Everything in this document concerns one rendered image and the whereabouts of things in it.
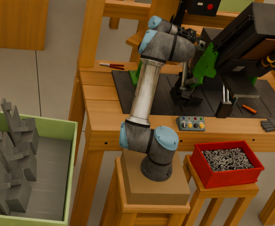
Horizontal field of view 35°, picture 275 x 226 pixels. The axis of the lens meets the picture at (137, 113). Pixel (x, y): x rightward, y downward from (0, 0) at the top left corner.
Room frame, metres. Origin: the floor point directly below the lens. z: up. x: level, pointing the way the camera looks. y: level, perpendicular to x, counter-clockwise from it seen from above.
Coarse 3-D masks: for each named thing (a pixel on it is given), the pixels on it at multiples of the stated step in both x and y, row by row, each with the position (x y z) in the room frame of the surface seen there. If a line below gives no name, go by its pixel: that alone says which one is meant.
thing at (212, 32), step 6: (204, 30) 2.47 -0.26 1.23; (210, 30) 2.48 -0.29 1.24; (216, 30) 2.50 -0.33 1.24; (204, 36) 2.44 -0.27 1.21; (210, 36) 2.40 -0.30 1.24; (198, 54) 2.43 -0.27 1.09; (198, 60) 2.41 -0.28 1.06; (204, 78) 2.34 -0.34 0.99; (210, 78) 2.35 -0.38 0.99; (216, 78) 2.37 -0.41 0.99; (204, 84) 2.35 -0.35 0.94; (210, 84) 2.36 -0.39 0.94; (216, 84) 2.38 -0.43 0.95; (222, 90) 2.40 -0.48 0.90
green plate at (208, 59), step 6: (210, 48) 2.23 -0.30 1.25; (204, 54) 2.24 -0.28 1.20; (210, 54) 2.20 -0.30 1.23; (216, 54) 2.16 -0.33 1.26; (204, 60) 2.21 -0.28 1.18; (210, 60) 2.17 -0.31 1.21; (198, 66) 2.22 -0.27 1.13; (204, 66) 2.18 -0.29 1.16; (210, 66) 2.17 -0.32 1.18; (192, 72) 2.23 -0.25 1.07; (198, 72) 2.19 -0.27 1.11; (204, 72) 2.14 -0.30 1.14; (210, 72) 2.17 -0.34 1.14; (216, 72) 2.18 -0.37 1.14
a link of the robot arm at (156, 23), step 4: (156, 16) 2.14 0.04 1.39; (152, 20) 2.13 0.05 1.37; (156, 20) 2.12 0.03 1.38; (160, 20) 2.13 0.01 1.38; (164, 20) 2.16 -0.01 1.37; (148, 24) 2.13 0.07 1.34; (152, 24) 2.11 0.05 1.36; (156, 24) 2.11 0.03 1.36; (160, 24) 2.12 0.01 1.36; (164, 24) 2.13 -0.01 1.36; (168, 24) 2.15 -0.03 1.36; (152, 28) 2.11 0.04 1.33; (156, 28) 2.11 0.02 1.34; (160, 28) 2.11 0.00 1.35; (164, 28) 2.12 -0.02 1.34; (168, 28) 2.14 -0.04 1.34; (164, 32) 2.11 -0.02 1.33; (168, 32) 2.14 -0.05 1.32
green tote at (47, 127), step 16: (0, 112) 1.57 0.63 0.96; (0, 128) 1.57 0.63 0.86; (48, 128) 1.62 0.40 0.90; (64, 128) 1.64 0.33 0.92; (64, 208) 1.26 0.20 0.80; (0, 224) 1.01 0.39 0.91; (16, 224) 1.02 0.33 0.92; (32, 224) 1.03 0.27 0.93; (48, 224) 1.04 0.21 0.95; (64, 224) 1.05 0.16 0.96
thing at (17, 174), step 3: (9, 171) 1.25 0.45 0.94; (12, 171) 1.25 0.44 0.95; (15, 171) 1.25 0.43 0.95; (18, 171) 1.25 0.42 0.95; (21, 171) 1.25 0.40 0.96; (12, 174) 1.24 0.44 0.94; (15, 174) 1.24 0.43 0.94; (18, 174) 1.25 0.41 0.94; (21, 174) 1.25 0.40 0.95; (12, 177) 1.24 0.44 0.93; (15, 177) 1.24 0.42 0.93; (18, 177) 1.24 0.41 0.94; (21, 177) 1.24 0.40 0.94; (24, 177) 1.25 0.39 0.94; (21, 180) 1.23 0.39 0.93
